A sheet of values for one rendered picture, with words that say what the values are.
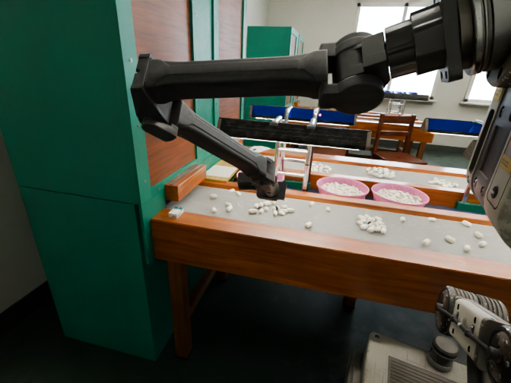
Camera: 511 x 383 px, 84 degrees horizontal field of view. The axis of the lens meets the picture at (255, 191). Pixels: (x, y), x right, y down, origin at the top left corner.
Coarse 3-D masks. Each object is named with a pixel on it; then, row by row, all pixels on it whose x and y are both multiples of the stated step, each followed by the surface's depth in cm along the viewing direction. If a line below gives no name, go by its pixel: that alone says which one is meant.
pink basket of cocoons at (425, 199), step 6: (372, 186) 149; (378, 186) 153; (384, 186) 155; (396, 186) 154; (402, 186) 153; (408, 186) 151; (414, 192) 149; (420, 192) 146; (378, 198) 140; (384, 198) 136; (426, 198) 140; (408, 204) 131; (414, 204) 131; (420, 204) 131
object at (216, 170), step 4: (212, 168) 161; (216, 168) 161; (220, 168) 161; (224, 168) 162; (228, 168) 162; (232, 168) 162; (236, 168) 163; (208, 172) 155; (212, 172) 155; (216, 172) 155; (220, 172) 156; (224, 172) 156; (228, 172) 156; (232, 172) 156; (220, 176) 149; (224, 176) 149; (228, 176) 150
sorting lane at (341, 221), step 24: (192, 192) 138; (216, 192) 139; (240, 192) 141; (216, 216) 117; (240, 216) 118; (264, 216) 119; (288, 216) 120; (312, 216) 122; (336, 216) 123; (384, 216) 125; (408, 216) 126; (384, 240) 106; (408, 240) 107; (432, 240) 108; (456, 240) 109; (480, 240) 110
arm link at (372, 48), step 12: (372, 36) 41; (384, 36) 41; (348, 48) 44; (360, 48) 43; (372, 48) 41; (384, 48) 40; (336, 60) 45; (348, 60) 43; (360, 60) 42; (372, 60) 40; (384, 60) 39; (336, 72) 45; (348, 72) 42; (360, 72) 41; (372, 72) 41; (384, 72) 41; (384, 84) 43
